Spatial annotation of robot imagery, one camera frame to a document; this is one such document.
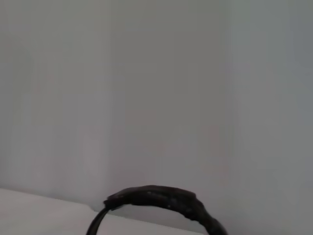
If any black round teapot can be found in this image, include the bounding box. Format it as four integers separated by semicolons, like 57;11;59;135
87;185;229;235

